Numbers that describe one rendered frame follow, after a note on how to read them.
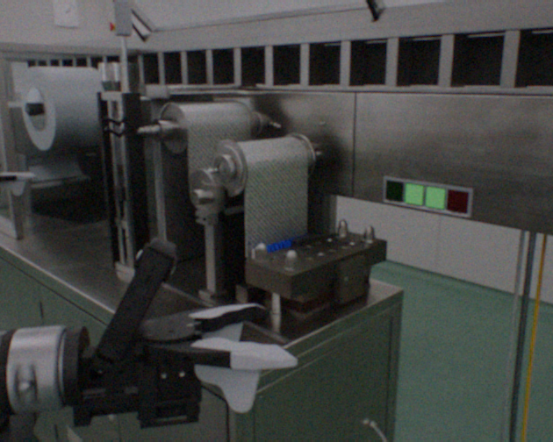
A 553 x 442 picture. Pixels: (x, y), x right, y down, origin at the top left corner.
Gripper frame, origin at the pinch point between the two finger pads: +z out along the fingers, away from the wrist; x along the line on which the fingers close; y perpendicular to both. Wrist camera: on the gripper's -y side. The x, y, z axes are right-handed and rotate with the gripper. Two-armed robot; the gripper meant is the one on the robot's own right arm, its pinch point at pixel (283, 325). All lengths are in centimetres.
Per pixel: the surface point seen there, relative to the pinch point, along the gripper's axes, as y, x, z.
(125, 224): 3, -114, -26
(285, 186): -8, -94, 19
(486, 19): -46, -62, 59
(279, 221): 1, -94, 17
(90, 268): 17, -122, -38
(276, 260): 10, -81, 14
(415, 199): -4, -79, 50
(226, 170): -13, -87, 2
